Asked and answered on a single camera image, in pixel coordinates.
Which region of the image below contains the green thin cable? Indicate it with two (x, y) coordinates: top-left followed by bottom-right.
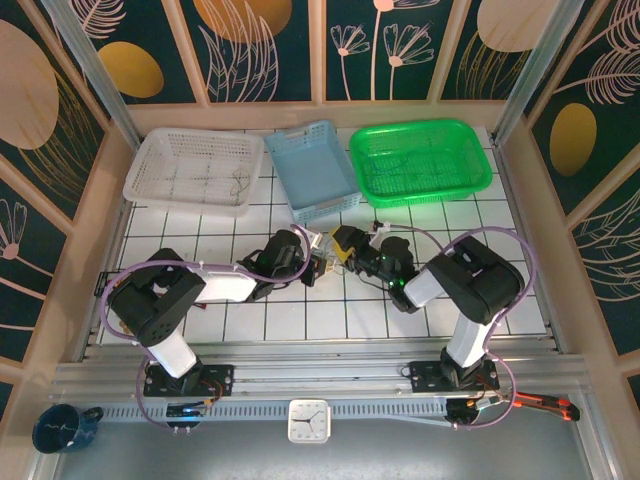
(367, 148), (444, 177)

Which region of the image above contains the yellow thin cable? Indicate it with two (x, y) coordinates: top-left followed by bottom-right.
(228, 168), (253, 197)

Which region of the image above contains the blue plastic basket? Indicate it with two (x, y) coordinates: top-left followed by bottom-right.
(263, 119), (362, 224)

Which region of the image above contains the green plastic basket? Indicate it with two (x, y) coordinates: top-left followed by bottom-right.
(348, 117), (495, 209)

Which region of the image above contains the white square clock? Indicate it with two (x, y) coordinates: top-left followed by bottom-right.
(287, 398), (333, 445)

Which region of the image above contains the white plastic basket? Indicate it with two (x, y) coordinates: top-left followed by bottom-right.
(122, 127), (266, 219)

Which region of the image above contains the black controller board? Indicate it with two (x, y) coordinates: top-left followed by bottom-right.
(164, 398), (210, 435)
(444, 394), (504, 431)

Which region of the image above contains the orange black utility knife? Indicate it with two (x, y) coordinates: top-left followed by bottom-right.
(508, 389), (583, 422)

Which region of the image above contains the dark blue mug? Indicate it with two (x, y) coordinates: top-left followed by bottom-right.
(31, 403), (105, 455)

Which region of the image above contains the aluminium mounting rail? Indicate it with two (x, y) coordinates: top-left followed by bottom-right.
(52, 341), (594, 401)

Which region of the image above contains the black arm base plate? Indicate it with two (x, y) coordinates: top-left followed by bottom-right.
(408, 359), (501, 395)
(143, 363), (236, 399)

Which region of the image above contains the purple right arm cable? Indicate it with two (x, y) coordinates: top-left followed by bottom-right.
(382, 224), (539, 432)

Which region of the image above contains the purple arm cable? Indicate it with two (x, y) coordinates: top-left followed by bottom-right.
(382, 224), (539, 432)
(99, 223), (309, 432)

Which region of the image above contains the grey slotted cable duct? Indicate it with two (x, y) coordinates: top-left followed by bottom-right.
(97, 401), (451, 422)

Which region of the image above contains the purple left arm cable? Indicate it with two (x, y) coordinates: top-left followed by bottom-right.
(99, 223), (309, 432)

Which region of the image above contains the aluminium corner post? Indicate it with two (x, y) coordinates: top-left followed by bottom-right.
(39, 0), (147, 151)
(491, 0), (576, 147)

